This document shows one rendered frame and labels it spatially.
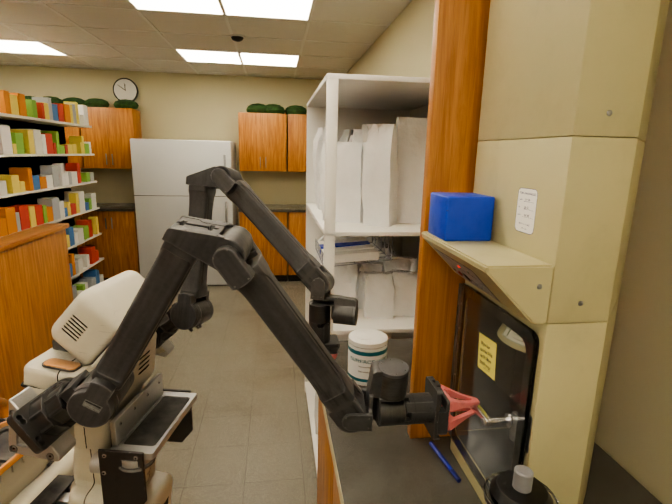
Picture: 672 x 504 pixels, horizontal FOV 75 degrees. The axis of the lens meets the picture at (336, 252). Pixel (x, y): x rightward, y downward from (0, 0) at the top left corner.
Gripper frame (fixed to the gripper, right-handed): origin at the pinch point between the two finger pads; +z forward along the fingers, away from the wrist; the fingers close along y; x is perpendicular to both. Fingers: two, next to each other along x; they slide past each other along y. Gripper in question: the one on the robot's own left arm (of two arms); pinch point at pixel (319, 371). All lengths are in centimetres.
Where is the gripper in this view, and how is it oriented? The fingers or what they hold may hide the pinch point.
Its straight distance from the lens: 123.5
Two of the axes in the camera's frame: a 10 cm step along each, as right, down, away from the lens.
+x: -1.3, -2.2, 9.7
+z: -0.2, 9.8, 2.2
